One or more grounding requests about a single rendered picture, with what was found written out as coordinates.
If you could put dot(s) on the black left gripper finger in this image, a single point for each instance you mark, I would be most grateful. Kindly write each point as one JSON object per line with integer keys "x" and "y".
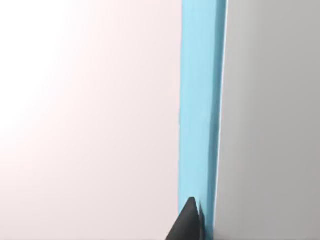
{"x": 187, "y": 222}

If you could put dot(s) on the light blue rack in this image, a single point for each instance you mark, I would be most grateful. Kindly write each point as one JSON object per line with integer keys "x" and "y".
{"x": 197, "y": 100}

